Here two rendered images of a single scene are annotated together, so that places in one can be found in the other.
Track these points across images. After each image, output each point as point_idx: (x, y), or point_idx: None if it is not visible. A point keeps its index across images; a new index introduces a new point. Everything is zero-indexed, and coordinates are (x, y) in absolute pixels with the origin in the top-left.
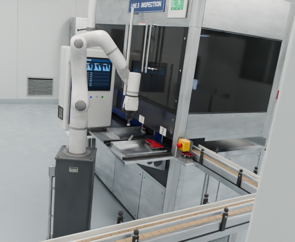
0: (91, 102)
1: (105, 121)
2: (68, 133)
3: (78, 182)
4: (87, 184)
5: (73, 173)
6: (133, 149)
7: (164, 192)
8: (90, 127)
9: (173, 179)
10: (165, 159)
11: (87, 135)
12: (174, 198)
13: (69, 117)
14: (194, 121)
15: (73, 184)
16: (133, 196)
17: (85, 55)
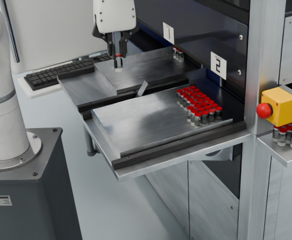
0: (60, 6)
1: (102, 41)
2: (21, 82)
3: (20, 224)
4: (42, 227)
5: (3, 208)
6: (147, 123)
7: (236, 207)
8: (71, 58)
9: (255, 185)
10: (228, 145)
11: (58, 83)
12: (261, 221)
13: (14, 48)
14: None
15: (12, 229)
16: (177, 192)
17: None
